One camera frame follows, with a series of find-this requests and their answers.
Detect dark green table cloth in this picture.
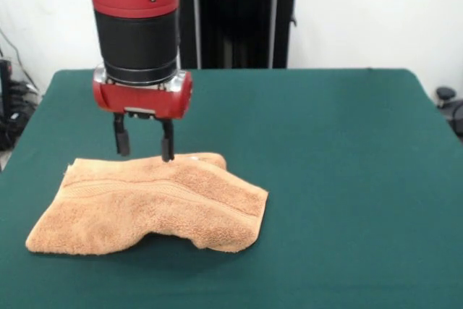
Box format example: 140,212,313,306
0,67,463,309

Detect chair caster base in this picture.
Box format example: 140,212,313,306
436,86,463,132

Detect orange terry towel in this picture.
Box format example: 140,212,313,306
25,152,271,256

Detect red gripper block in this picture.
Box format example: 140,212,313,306
92,71,194,163

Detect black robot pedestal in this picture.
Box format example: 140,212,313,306
179,0,314,70

